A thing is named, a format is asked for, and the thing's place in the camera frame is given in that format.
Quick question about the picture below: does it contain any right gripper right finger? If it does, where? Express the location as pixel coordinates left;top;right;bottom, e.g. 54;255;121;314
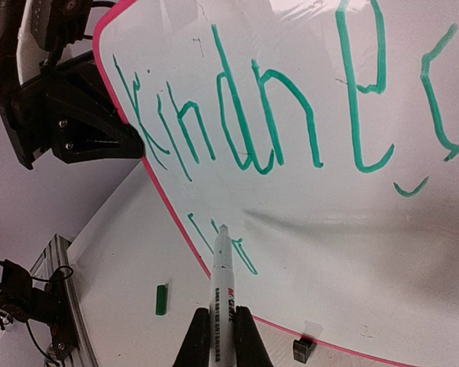
233;306;272;367

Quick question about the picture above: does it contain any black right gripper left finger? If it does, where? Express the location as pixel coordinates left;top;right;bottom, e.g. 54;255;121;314
174;307;210;367

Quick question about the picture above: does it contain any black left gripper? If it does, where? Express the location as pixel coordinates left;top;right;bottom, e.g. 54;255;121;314
0;1;145;169

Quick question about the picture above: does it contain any green whiteboard marker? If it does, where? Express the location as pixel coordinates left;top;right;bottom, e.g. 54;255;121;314
210;225;236;366

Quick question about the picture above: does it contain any green marker cap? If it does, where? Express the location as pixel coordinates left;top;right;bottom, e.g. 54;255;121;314
155;284;168;316

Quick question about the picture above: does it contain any pink-framed whiteboard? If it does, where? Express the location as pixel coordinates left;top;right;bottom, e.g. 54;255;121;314
93;1;459;366

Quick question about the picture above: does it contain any left whiteboard stand foot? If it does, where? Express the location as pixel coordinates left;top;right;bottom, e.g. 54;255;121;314
292;338;315;364

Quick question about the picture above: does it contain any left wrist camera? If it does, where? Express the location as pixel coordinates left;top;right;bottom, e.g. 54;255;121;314
16;0;93;85

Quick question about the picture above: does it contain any aluminium front rail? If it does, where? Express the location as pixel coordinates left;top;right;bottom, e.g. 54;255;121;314
31;234;99;367

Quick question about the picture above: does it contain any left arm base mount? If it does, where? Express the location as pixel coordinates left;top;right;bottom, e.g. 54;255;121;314
0;258;81;362

